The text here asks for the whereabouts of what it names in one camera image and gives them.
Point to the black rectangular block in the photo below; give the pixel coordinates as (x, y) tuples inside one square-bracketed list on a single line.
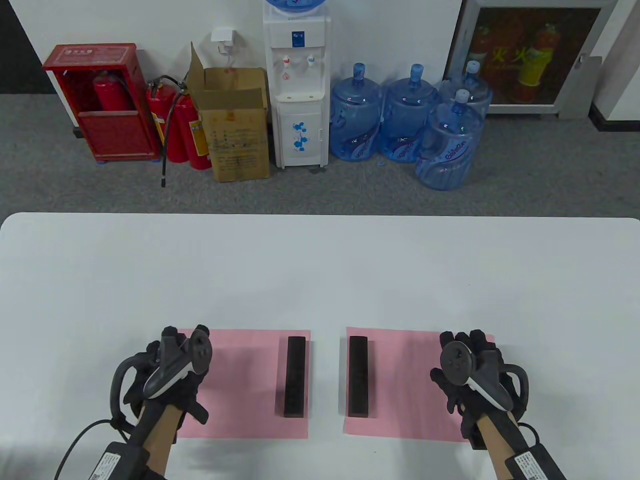
[(358, 377), (295, 377)]

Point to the black wrist camera unit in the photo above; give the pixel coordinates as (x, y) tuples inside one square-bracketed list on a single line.
[(117, 462), (535, 465)]

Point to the white wall socket with plug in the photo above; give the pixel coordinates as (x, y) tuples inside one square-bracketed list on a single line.
[(222, 40)]

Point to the blue water jug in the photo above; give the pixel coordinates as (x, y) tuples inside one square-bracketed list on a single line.
[(407, 120), (355, 117), (447, 147), (475, 90)]

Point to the blue bottle on dispenser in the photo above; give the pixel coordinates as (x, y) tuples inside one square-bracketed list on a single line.
[(295, 6)]

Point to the open cardboard box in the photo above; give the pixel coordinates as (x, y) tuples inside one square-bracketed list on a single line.
[(237, 130)]

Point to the white water dispenser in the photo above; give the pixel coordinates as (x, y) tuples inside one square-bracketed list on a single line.
[(299, 85)]

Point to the person's right thumb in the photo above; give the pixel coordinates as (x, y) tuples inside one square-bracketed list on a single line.
[(442, 387)]

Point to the grey controller on right glove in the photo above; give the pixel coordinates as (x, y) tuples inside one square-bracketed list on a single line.
[(472, 370)]

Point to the person's left forearm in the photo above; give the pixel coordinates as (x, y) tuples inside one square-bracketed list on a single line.
[(162, 435)]

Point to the grey controller on glove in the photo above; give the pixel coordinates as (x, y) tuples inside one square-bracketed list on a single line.
[(472, 370), (170, 367)]

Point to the pink paper sheet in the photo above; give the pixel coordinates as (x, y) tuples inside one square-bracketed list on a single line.
[(405, 385), (245, 385)]

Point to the person's right hand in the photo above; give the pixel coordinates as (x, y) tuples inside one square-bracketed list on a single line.
[(457, 395)]

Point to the black right wrist camera unit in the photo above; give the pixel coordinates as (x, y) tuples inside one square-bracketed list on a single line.
[(535, 465)]

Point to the red fire extinguisher yellow label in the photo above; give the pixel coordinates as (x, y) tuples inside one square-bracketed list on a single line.
[(195, 135)]

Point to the person's left thumb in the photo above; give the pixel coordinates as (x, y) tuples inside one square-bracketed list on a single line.
[(200, 412)]

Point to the red fire extinguisher cabinet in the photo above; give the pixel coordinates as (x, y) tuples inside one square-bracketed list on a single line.
[(115, 132)]

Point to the framed fire equipment cabinet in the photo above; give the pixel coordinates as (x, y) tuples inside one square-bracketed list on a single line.
[(525, 55)]

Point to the black left wrist camera unit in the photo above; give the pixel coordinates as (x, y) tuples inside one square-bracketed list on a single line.
[(117, 462)]

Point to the red extinguisher inside cabinet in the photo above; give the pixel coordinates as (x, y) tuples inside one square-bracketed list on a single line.
[(112, 92)]

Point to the person's left hand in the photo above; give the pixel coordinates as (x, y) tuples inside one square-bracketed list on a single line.
[(192, 382)]

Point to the grey controller on left glove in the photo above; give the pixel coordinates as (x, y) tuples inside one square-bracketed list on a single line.
[(170, 367)]

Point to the person's right forearm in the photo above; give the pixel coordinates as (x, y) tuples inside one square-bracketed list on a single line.
[(500, 445)]

